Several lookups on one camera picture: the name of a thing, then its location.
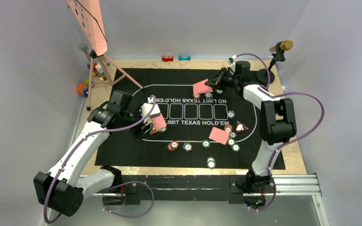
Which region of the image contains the green chips group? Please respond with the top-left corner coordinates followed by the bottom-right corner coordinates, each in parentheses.
top-left (227, 132), bottom-right (240, 152)

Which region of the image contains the pink music stand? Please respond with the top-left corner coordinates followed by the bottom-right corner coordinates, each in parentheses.
top-left (66, 0), bottom-right (144, 111)

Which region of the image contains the colourful toy block pile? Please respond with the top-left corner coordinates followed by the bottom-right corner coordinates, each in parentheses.
top-left (92, 63), bottom-right (107, 81)

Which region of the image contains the red-backed card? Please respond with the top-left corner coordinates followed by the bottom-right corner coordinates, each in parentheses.
top-left (209, 127), bottom-right (230, 145)

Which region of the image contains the orange toy ring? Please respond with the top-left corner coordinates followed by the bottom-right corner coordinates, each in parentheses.
top-left (76, 83), bottom-right (90, 97)

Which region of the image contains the blue chip stack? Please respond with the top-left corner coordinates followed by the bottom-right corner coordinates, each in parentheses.
top-left (183, 143), bottom-right (193, 152)

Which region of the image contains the green chip stack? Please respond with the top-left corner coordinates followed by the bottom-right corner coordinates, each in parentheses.
top-left (201, 140), bottom-right (211, 149)

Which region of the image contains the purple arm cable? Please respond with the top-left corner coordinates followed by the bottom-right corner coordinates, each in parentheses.
top-left (43, 95), bottom-right (158, 224)
top-left (230, 53), bottom-right (325, 212)

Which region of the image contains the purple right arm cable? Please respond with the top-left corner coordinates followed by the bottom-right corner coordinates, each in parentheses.
top-left (230, 53), bottom-right (325, 212)

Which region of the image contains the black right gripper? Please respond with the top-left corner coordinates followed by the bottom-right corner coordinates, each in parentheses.
top-left (205, 67), bottom-right (239, 91)

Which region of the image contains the teal toy block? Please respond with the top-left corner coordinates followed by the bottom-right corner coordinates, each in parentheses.
top-left (178, 56), bottom-right (191, 61)

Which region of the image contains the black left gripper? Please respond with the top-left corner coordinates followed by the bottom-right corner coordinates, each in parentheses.
top-left (120, 103), bottom-right (153, 140)

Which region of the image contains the red playing card box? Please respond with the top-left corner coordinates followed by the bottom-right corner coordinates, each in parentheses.
top-left (143, 114), bottom-right (167, 135)

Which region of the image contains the gold microphone on stand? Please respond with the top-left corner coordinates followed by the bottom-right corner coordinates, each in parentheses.
top-left (255, 40), bottom-right (294, 87)

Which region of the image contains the red triangular spade marker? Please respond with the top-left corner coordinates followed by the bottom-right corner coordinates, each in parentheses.
top-left (235, 121), bottom-right (248, 133)

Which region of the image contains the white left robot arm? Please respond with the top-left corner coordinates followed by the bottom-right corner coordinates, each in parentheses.
top-left (33, 90), bottom-right (162, 224)

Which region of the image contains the black poker table mat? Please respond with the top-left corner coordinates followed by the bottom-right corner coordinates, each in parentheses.
top-left (95, 68), bottom-right (262, 169)

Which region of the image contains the red toy block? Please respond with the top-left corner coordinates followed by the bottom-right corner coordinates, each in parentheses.
top-left (162, 55), bottom-right (174, 62)

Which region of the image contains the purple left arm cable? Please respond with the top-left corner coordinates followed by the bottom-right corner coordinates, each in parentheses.
top-left (43, 95), bottom-right (158, 224)

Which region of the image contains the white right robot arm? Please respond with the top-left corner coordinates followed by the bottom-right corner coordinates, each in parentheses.
top-left (205, 61), bottom-right (296, 192)

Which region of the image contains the red chip stack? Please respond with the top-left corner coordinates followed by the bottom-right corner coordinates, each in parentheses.
top-left (167, 141), bottom-right (179, 151)

